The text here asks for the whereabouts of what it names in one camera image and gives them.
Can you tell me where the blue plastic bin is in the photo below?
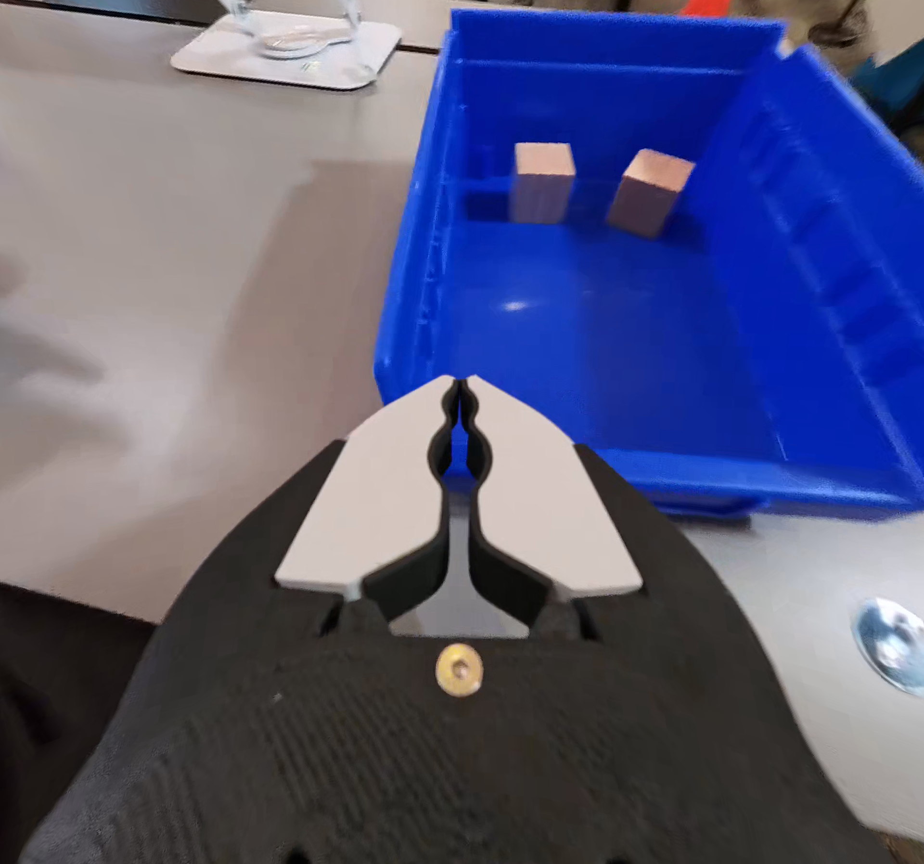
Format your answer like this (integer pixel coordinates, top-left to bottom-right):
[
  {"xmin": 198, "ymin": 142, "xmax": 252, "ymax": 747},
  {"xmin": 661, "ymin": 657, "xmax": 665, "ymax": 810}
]
[{"xmin": 373, "ymin": 8, "xmax": 924, "ymax": 522}]

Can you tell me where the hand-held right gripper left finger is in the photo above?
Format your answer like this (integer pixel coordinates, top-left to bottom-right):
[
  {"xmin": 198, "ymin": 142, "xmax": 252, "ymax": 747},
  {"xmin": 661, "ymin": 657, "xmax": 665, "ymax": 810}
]
[{"xmin": 273, "ymin": 374, "xmax": 463, "ymax": 623}]

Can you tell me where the wooden cube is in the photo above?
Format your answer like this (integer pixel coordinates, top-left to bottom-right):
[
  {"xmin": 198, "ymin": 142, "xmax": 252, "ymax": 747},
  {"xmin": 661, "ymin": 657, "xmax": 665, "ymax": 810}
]
[
  {"xmin": 606, "ymin": 148, "xmax": 696, "ymax": 238},
  {"xmin": 509, "ymin": 142, "xmax": 577, "ymax": 224}
]

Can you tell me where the round metal desk grommet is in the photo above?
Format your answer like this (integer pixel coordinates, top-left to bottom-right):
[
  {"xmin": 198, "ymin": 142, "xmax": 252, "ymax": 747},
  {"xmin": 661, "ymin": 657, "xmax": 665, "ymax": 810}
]
[{"xmin": 852, "ymin": 597, "xmax": 924, "ymax": 697}]

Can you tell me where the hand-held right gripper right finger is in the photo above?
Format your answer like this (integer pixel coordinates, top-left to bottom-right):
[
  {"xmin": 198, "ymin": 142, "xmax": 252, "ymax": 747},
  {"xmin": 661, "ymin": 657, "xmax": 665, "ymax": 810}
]
[{"xmin": 461, "ymin": 374, "xmax": 645, "ymax": 640}]

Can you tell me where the grey desk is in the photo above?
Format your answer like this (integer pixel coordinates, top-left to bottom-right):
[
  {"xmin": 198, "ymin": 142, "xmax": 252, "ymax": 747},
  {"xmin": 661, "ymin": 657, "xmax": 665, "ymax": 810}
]
[{"xmin": 0, "ymin": 0, "xmax": 924, "ymax": 839}]

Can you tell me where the person's dark clothing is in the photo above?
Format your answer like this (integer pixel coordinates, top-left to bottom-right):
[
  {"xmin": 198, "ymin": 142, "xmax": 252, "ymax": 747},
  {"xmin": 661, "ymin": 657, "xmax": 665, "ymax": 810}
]
[{"xmin": 0, "ymin": 582, "xmax": 167, "ymax": 864}]

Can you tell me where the desk cable tray lid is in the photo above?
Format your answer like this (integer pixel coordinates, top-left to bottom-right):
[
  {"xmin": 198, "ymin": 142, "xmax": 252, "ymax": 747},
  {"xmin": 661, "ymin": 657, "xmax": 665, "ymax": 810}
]
[{"xmin": 43, "ymin": 0, "xmax": 254, "ymax": 26}]

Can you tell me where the white document stand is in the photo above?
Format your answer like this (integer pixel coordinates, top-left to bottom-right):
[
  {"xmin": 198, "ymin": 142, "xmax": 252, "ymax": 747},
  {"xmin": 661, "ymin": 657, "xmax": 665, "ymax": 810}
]
[{"xmin": 165, "ymin": 0, "xmax": 403, "ymax": 91}]

